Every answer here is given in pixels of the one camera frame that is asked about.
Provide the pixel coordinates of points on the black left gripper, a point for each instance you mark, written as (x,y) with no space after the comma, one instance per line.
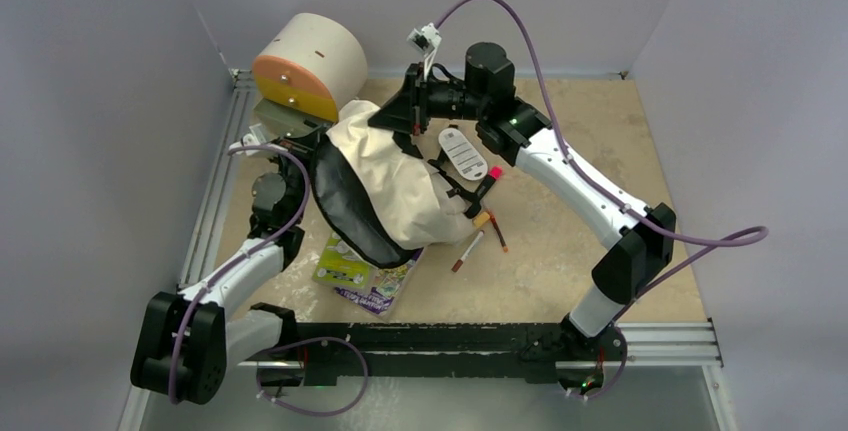
(305,147)

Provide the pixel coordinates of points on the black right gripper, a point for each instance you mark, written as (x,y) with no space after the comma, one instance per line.
(408,112)

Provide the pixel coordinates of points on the beige canvas backpack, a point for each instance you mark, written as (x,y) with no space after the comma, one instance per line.
(376,191)

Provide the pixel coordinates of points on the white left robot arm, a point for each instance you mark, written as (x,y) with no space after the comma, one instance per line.
(232,262)

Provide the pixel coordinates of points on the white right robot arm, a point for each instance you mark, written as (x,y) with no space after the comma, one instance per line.
(636,236)

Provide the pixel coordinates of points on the round drawer cabinet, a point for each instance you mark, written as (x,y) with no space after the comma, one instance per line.
(310,70)

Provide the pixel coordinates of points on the black pink highlighter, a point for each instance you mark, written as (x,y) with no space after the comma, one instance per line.
(475,198)

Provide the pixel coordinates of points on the green paperback book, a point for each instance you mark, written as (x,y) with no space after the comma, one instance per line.
(339,266)

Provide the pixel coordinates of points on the yellow orange highlighter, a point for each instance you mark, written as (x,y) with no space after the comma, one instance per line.
(481,219)

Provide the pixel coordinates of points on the thin red pen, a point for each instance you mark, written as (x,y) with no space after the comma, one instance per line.
(498,231)

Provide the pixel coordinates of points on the white brown marker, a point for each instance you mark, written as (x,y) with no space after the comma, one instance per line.
(468,251)

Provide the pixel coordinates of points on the purple paperback book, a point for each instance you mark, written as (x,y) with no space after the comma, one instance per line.
(386,290)

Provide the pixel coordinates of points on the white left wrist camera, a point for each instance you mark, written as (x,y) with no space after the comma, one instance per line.
(258,142)

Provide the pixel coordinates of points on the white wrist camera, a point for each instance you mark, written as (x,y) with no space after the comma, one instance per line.
(426,40)
(258,142)

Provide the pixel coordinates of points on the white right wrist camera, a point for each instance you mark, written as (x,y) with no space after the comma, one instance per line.
(426,40)

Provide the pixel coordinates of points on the aluminium side rail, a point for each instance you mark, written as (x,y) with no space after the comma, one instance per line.
(200,259)

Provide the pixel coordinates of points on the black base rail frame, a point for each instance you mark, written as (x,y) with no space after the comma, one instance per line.
(537,353)

